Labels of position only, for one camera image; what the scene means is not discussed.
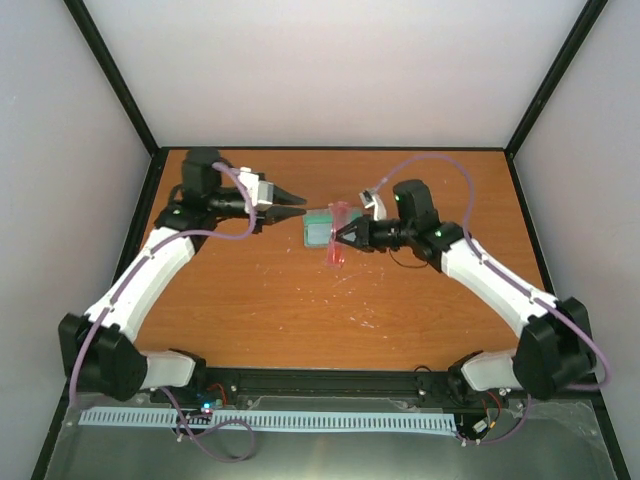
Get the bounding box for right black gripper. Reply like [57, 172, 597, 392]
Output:
[333, 213, 414, 254]

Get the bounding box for red transparent sunglasses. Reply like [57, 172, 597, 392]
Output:
[325, 201, 351, 269]

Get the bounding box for light blue cleaning cloth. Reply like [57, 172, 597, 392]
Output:
[306, 224, 332, 247]

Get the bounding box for grey felt glasses case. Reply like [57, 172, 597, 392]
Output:
[302, 202, 362, 248]

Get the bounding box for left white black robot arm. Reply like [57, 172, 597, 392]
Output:
[58, 147, 306, 404]

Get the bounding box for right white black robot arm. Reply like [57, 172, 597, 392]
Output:
[332, 179, 597, 400]

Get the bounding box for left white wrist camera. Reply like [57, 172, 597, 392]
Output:
[237, 167, 274, 203]

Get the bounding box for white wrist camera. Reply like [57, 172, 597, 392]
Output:
[237, 167, 274, 203]
[359, 189, 387, 221]

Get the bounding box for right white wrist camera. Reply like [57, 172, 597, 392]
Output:
[359, 189, 387, 221]

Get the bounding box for black aluminium frame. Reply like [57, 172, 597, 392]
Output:
[29, 0, 632, 480]

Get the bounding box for light blue slotted cable duct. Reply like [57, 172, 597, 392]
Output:
[78, 407, 456, 436]

